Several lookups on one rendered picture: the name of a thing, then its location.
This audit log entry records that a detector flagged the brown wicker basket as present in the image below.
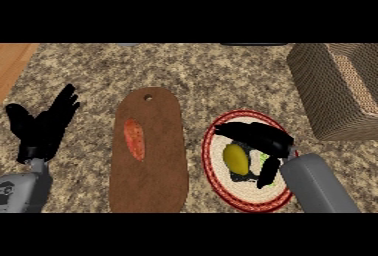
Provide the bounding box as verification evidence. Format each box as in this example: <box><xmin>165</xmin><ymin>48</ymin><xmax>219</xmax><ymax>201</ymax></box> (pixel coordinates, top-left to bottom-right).
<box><xmin>287</xmin><ymin>42</ymin><xmax>378</xmax><ymax>142</ymax></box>

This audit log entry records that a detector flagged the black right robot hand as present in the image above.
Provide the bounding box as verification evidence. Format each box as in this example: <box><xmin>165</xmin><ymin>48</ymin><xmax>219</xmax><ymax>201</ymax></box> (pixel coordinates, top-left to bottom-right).
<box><xmin>213</xmin><ymin>121</ymin><xmax>297</xmax><ymax>190</ymax></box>

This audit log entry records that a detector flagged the brown wooden cutting board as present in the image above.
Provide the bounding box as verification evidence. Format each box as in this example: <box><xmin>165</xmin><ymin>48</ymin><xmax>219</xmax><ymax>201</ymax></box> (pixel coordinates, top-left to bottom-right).
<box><xmin>108</xmin><ymin>86</ymin><xmax>191</xmax><ymax>214</ymax></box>

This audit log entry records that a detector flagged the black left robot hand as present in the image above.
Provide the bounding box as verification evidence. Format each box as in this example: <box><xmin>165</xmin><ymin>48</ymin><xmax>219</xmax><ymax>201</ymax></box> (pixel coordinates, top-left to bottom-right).
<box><xmin>5</xmin><ymin>83</ymin><xmax>82</xmax><ymax>165</ymax></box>

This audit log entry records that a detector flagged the yellow lemon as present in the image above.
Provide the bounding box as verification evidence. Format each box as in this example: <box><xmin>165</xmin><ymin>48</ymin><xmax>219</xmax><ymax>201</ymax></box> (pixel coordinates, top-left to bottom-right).
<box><xmin>222</xmin><ymin>143</ymin><xmax>252</xmax><ymax>177</ymax></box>

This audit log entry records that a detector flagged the round red-rimmed woven placemat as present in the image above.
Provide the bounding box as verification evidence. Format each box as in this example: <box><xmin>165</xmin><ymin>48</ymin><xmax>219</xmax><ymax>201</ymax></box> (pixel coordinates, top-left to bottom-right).
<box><xmin>201</xmin><ymin>109</ymin><xmax>300</xmax><ymax>214</ymax></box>

